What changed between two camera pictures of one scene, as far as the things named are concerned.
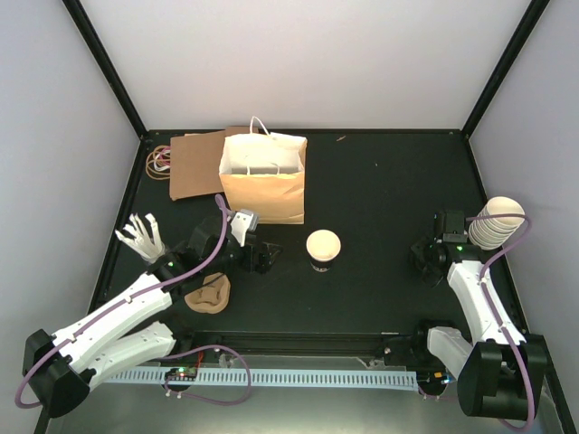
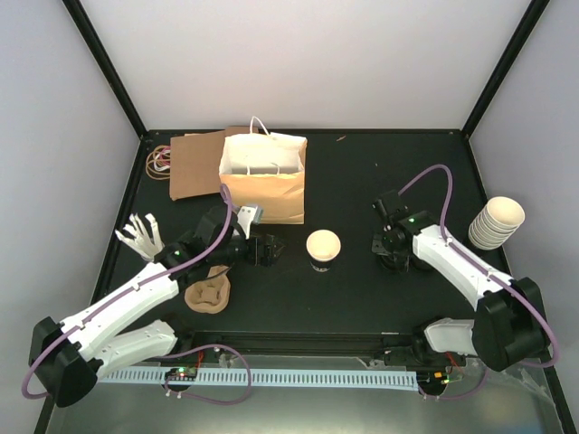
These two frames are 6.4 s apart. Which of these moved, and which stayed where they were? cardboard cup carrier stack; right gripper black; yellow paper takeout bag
Moved: right gripper black
Stayed: yellow paper takeout bag; cardboard cup carrier stack
